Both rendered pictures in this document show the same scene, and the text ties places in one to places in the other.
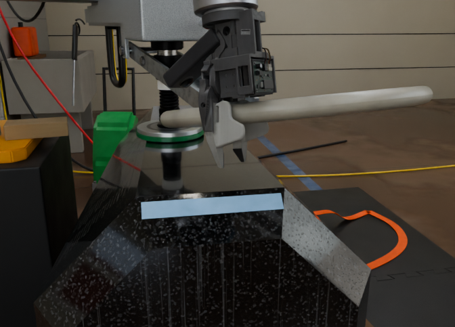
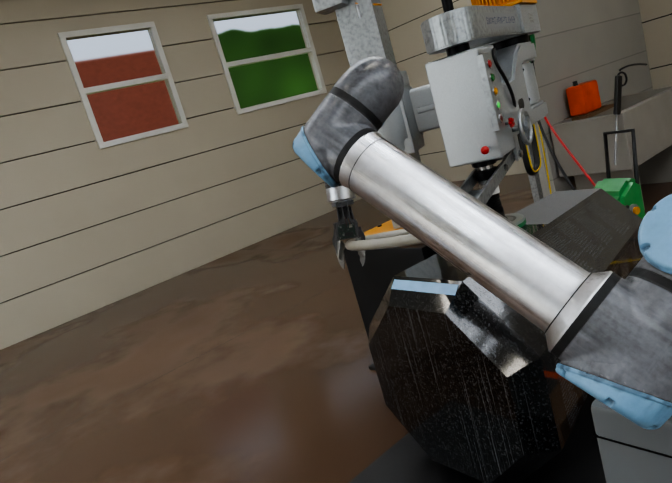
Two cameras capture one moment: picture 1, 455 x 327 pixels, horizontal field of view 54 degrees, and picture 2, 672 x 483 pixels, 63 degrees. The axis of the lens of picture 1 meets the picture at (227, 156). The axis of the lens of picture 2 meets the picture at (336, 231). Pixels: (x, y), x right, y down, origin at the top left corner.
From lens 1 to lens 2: 1.55 m
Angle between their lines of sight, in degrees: 63
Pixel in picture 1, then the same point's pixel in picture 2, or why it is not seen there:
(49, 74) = (593, 133)
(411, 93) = (397, 239)
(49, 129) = not seen: hidden behind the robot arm
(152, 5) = (450, 143)
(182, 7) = (472, 139)
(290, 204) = (463, 293)
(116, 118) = (611, 186)
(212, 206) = (421, 287)
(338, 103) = (360, 245)
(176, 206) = (406, 284)
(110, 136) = not seen: hidden behind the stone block
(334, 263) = (493, 340)
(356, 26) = not seen: outside the picture
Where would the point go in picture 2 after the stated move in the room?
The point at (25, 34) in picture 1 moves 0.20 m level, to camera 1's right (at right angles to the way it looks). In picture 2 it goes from (578, 92) to (599, 88)
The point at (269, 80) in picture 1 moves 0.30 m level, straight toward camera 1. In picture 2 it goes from (349, 232) to (257, 266)
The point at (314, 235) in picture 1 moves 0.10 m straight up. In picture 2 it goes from (479, 317) to (472, 288)
